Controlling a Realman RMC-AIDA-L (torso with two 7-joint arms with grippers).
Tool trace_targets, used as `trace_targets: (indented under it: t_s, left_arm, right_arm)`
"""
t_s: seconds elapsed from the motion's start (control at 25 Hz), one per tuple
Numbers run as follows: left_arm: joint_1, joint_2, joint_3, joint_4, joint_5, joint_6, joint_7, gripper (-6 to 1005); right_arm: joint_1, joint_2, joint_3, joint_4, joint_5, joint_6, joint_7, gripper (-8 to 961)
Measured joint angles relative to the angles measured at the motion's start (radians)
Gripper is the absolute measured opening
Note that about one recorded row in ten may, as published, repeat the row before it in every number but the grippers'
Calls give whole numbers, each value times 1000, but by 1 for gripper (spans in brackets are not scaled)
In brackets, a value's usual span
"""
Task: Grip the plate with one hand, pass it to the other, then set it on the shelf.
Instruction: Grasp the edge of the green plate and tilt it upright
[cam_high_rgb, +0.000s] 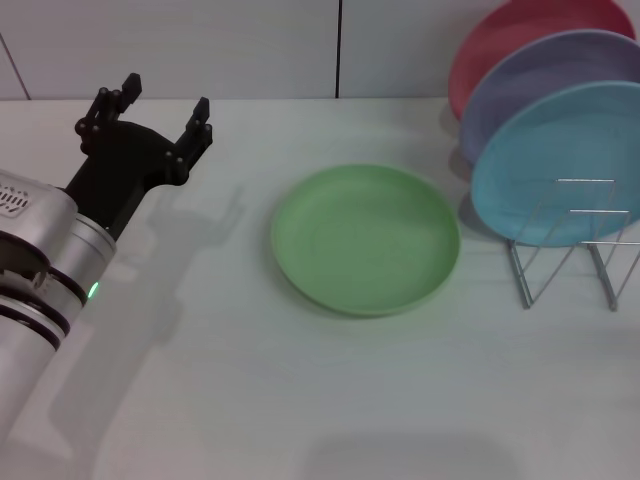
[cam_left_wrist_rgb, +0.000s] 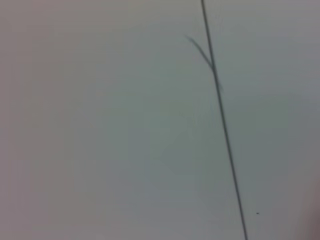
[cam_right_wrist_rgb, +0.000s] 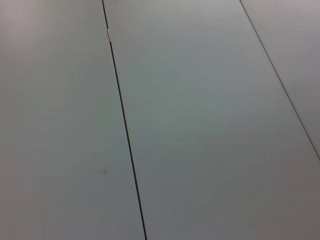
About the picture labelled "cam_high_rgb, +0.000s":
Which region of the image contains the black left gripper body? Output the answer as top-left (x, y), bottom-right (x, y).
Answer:
top-left (63, 120), bottom-right (174, 237)

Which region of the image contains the purple plastic plate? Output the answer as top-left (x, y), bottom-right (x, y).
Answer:
top-left (459, 28), bottom-right (640, 166)

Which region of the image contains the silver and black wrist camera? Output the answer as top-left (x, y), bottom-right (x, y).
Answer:
top-left (0, 168), bottom-right (79, 251)

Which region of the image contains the red plastic plate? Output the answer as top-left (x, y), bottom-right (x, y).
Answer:
top-left (447, 0), bottom-right (637, 122)

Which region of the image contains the green plastic plate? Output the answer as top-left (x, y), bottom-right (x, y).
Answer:
top-left (271, 163), bottom-right (461, 319)

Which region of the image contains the blue plastic plate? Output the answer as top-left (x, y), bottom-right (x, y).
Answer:
top-left (469, 79), bottom-right (640, 249)

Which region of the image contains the metal wire plate rack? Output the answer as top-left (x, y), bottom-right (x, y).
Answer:
top-left (506, 177), bottom-right (640, 312)

